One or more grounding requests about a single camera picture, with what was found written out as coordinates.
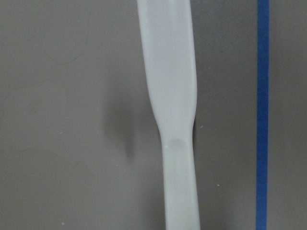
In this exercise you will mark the beige hand brush black bristles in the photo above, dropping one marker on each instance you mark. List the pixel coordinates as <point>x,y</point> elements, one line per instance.
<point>169,57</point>

